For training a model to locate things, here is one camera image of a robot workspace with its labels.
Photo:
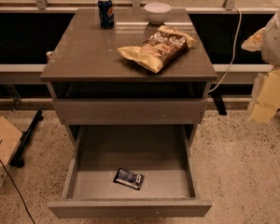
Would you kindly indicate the grey drawer cabinet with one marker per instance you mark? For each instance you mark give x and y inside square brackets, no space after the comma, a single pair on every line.
[87,65]

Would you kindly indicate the white ceramic bowl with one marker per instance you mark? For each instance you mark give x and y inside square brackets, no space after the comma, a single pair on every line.
[157,12]

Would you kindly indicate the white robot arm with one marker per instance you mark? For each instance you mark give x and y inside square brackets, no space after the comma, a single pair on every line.
[266,92]

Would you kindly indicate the closed grey top drawer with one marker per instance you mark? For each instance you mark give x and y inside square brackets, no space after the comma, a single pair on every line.
[129,111]

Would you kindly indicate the cardboard box left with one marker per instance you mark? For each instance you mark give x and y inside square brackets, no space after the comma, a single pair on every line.
[9,141]

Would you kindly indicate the black floor stand bar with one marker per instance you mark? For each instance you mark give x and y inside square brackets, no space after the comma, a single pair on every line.
[17,159]

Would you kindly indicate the open grey middle drawer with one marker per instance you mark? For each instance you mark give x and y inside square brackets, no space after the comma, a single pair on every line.
[161,153]

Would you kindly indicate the small can behind cabinet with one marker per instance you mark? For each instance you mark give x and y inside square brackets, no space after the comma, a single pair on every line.
[49,55]

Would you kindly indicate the blue pepsi can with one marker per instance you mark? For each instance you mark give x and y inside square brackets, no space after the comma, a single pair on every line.
[106,13]

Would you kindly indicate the gold brown chip bag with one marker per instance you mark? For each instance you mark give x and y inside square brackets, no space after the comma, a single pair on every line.
[162,47]

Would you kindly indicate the dark blue rxbar wrapper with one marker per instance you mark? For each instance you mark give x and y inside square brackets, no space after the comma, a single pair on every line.
[129,179]

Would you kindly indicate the black table leg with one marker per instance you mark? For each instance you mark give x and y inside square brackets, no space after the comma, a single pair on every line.
[219,104]

